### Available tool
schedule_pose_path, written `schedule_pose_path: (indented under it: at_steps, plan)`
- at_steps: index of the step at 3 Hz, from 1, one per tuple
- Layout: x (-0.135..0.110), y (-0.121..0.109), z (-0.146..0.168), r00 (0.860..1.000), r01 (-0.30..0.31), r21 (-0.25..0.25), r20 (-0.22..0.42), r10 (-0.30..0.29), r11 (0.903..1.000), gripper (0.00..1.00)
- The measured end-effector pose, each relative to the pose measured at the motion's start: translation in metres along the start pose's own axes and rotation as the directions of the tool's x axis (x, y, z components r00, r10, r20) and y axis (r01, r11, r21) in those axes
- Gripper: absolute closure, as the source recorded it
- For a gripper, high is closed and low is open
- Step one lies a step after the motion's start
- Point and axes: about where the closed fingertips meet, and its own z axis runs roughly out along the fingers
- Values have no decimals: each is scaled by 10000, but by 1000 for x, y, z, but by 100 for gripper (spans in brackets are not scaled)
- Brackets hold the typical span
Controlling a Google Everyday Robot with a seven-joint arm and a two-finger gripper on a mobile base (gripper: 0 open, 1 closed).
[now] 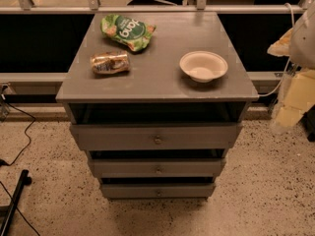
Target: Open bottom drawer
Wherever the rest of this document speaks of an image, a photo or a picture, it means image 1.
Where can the metal railing frame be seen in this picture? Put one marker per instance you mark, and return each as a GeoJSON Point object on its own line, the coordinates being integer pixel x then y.
{"type": "Point", "coordinates": [157, 8]}

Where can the crushed brown snack packet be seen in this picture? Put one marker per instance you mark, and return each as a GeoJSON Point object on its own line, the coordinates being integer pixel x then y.
{"type": "Point", "coordinates": [108, 63]}

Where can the grey top drawer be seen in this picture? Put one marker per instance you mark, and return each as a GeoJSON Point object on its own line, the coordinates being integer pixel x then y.
{"type": "Point", "coordinates": [109, 137]}

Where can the grey middle drawer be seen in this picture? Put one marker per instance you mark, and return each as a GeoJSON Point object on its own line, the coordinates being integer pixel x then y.
{"type": "Point", "coordinates": [145, 168]}

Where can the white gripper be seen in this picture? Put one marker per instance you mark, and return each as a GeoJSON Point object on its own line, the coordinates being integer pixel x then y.
{"type": "Point", "coordinates": [303, 43]}

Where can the grey drawer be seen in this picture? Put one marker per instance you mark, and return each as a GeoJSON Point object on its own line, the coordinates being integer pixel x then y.
{"type": "Point", "coordinates": [109, 137]}
{"type": "Point", "coordinates": [153, 191]}
{"type": "Point", "coordinates": [145, 168]}

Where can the green chip bag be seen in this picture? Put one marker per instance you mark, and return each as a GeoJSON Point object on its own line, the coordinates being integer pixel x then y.
{"type": "Point", "coordinates": [130, 32]}

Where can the grey wooden drawer cabinet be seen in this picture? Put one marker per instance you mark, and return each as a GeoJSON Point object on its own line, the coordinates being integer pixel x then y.
{"type": "Point", "coordinates": [156, 92]}

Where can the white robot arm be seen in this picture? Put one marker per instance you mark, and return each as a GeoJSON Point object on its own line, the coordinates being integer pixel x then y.
{"type": "Point", "coordinates": [302, 43]}

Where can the black stand leg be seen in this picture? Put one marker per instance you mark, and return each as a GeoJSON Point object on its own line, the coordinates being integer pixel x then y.
{"type": "Point", "coordinates": [7, 212]}

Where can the grey bottom drawer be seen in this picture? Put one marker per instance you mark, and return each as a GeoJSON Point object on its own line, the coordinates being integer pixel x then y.
{"type": "Point", "coordinates": [153, 191]}

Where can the white paper bowl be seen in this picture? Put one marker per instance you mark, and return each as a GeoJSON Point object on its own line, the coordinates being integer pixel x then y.
{"type": "Point", "coordinates": [203, 66]}

